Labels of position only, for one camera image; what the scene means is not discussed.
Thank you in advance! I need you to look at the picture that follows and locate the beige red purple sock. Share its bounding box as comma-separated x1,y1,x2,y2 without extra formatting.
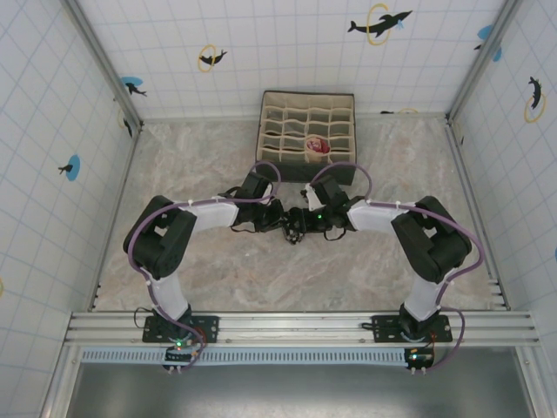
304,135,333,158

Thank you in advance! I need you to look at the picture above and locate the grey fabric divider organizer box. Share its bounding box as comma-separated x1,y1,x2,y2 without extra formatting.
254,90,357,186

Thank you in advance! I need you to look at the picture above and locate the marble pattern table cover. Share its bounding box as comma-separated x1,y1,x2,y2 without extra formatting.
91,118,508,313

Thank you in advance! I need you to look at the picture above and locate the grey metal sheet panel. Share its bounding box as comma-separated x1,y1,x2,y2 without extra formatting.
64,347,540,418

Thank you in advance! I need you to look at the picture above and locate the dolphin blue oval sticker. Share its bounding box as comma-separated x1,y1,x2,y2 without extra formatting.
57,154,83,181
119,76,148,98
473,24,503,62

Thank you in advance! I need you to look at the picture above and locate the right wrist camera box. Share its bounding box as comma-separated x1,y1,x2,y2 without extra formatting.
303,176,349,209

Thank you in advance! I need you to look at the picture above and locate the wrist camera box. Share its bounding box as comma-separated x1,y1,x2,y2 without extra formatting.
240,172,274,203
303,176,349,209

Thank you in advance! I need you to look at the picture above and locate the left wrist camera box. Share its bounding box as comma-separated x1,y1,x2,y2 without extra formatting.
240,172,274,203

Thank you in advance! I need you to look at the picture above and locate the aluminium mounting rail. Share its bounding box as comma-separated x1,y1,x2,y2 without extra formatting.
64,310,540,348

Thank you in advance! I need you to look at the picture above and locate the aluminium frame back rail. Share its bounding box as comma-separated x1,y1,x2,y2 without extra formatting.
139,112,449,124

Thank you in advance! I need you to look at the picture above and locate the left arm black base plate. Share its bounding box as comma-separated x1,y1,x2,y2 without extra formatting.
142,313,220,344

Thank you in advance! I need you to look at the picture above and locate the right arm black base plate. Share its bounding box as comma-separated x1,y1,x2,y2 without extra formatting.
372,313,453,344

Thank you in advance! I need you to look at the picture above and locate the light blue slotted cable duct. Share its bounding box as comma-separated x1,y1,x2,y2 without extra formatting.
80,347,436,366

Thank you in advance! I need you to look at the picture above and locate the aluminium frame side rail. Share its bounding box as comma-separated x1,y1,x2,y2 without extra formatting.
446,119,510,311
89,124,144,313

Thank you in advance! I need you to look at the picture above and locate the large dolphin yellow ring sticker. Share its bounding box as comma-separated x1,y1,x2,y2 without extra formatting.
346,3,413,47

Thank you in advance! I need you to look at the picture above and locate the aluminium frame post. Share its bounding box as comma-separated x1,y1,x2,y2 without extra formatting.
64,0,144,131
446,0,523,125

